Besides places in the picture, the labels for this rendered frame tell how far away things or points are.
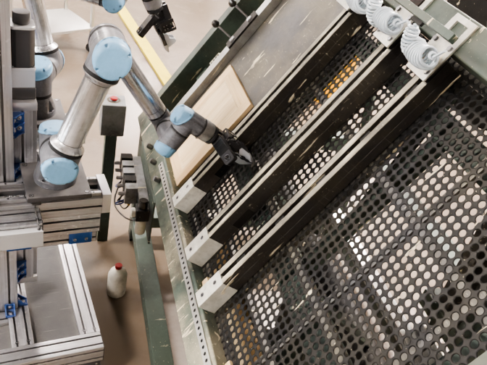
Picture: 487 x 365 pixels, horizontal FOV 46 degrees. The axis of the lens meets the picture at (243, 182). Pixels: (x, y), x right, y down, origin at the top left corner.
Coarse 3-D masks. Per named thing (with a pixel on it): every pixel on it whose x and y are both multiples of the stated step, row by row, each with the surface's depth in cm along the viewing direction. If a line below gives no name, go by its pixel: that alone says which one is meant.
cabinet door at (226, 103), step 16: (224, 80) 256; (240, 80) 249; (208, 96) 261; (224, 96) 250; (240, 96) 239; (208, 112) 255; (224, 112) 244; (240, 112) 234; (224, 128) 237; (192, 144) 253; (208, 144) 241; (176, 160) 256; (192, 160) 246; (176, 176) 250
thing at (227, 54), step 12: (276, 0) 252; (264, 12) 255; (252, 24) 256; (240, 48) 262; (216, 60) 266; (228, 60) 264; (204, 72) 270; (216, 72) 266; (204, 84) 269; (192, 96) 271
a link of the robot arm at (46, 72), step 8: (40, 56) 235; (40, 64) 231; (48, 64) 232; (40, 72) 229; (48, 72) 231; (56, 72) 241; (40, 80) 231; (48, 80) 233; (40, 88) 233; (48, 88) 235; (40, 96) 235
